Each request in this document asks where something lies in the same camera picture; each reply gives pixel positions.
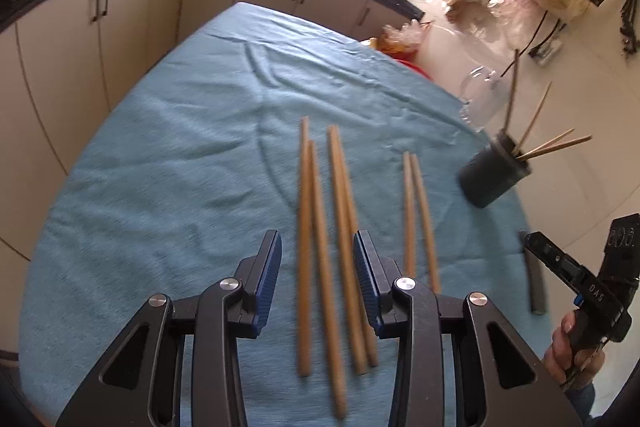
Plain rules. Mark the set of wooden chopsticks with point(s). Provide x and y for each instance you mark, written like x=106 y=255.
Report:
x=305 y=257

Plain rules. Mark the dark grey utensil holder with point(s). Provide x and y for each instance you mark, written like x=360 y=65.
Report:
x=487 y=179

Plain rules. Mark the person's right forearm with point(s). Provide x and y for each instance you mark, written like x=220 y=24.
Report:
x=582 y=404

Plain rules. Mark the plastic bag with orange food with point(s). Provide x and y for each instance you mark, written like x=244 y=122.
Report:
x=400 y=39

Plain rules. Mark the black smartphone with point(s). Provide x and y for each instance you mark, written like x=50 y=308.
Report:
x=536 y=292

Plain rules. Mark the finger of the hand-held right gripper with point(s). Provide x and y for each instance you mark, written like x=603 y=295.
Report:
x=550 y=259

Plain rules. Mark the white wall socket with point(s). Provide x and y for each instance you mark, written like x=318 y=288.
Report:
x=547 y=52

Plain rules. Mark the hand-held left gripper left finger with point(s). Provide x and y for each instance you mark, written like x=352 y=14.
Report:
x=270 y=277

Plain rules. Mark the red basin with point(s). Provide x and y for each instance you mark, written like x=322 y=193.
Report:
x=415 y=68

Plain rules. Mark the blue tablecloth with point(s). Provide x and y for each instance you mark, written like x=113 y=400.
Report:
x=200 y=157

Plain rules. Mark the person's right hand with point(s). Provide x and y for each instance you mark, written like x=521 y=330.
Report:
x=557 y=357

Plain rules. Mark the long wooden chopstick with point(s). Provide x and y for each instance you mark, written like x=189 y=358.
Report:
x=537 y=112
x=550 y=141
x=570 y=143
x=512 y=92

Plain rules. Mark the clear glass pitcher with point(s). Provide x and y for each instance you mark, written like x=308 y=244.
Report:
x=487 y=102

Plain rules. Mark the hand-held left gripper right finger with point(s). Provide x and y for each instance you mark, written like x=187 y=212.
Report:
x=364 y=277

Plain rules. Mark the cream base cabinets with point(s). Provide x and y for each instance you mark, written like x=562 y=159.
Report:
x=65 y=57

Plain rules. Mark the pinkish white plastic bag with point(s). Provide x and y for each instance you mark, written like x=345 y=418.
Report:
x=515 y=17

